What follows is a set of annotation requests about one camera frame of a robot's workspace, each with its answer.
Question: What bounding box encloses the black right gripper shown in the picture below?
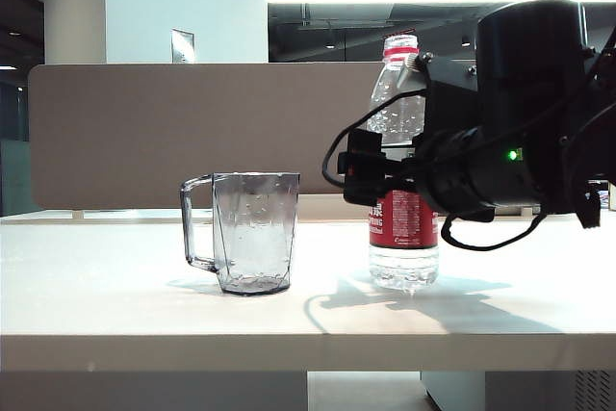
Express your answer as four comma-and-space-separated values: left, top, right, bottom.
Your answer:
336, 126, 497, 219

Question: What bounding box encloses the clear water bottle red label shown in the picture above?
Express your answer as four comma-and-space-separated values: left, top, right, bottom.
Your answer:
368, 34, 442, 295

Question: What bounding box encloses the clear grey faceted plastic mug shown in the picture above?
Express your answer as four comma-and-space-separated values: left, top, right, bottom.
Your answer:
180, 171, 302, 296

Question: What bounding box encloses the brown fabric desk partition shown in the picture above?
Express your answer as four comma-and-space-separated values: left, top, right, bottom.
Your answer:
27, 63, 387, 210

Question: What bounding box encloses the framed sign on pillar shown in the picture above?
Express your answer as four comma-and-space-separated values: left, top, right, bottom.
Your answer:
170, 28, 196, 64

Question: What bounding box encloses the grey cabinet with vents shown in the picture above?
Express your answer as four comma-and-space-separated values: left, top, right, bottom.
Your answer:
421, 371, 616, 411

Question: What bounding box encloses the teal office divider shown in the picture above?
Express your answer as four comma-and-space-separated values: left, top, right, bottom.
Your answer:
0, 139, 31, 218

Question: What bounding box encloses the black camera cable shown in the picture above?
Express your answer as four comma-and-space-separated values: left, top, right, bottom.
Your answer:
321, 86, 430, 189

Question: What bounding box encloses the beige cable port flap lid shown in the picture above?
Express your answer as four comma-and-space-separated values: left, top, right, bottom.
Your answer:
295, 193, 348, 223

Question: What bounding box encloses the black wrist camera mount box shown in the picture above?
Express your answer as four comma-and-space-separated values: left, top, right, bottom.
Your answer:
397, 51, 482, 141

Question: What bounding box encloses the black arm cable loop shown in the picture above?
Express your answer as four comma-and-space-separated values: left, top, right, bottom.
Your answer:
440, 211, 551, 252

